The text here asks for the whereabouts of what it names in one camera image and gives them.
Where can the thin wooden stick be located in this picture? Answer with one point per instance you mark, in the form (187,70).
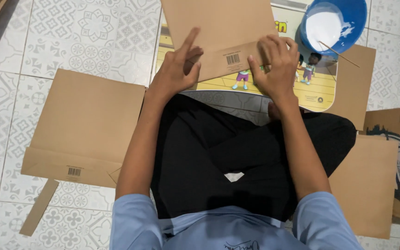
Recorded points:
(338,55)

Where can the person's black trousers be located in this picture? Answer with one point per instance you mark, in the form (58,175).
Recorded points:
(203,156)

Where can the person's light blue shirt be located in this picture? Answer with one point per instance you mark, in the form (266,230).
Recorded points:
(220,232)

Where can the person's bare foot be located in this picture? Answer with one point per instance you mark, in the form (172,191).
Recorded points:
(273,111)

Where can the brown paper bag with barcode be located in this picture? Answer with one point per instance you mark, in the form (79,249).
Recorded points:
(220,27)
(85,128)

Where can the person's right hand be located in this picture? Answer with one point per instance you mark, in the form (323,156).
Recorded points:
(279,73)

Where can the person's left hand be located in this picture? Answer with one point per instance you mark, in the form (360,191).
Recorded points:
(172,76)

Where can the plain brown paper sheet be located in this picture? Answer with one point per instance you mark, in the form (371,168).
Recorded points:
(356,86)
(363,187)

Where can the cartoon printed small table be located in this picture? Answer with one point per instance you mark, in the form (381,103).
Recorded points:
(319,88)

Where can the blue bowl of white glue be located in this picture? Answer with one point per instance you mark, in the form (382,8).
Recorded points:
(328,24)

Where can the brown paper strip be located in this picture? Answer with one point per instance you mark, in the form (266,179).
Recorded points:
(39,207)

